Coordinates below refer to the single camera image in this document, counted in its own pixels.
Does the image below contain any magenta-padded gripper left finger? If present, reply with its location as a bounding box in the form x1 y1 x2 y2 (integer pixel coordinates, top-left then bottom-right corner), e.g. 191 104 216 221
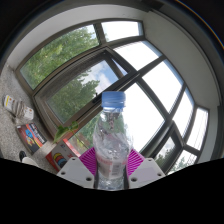
56 148 98 190

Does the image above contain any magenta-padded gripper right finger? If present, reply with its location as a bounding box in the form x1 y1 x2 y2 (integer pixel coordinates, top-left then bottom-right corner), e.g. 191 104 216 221
127 148 167 190

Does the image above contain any clear blue-capped water bottle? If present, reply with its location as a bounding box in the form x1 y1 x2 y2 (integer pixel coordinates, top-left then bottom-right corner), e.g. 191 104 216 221
92 90 134 190

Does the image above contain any potted plant in white pot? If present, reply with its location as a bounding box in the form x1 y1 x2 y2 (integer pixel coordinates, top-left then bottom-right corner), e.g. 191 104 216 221
54 120 98 151

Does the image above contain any dark book with colourful cover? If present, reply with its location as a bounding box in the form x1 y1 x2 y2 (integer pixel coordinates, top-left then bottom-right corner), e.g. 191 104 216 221
15 122 48 155

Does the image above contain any white bundled paper package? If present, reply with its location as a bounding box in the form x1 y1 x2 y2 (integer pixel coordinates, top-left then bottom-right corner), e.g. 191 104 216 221
2 94 35 122

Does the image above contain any dark-framed bay window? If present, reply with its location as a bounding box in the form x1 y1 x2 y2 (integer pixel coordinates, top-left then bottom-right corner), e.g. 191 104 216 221
14 19 211 174

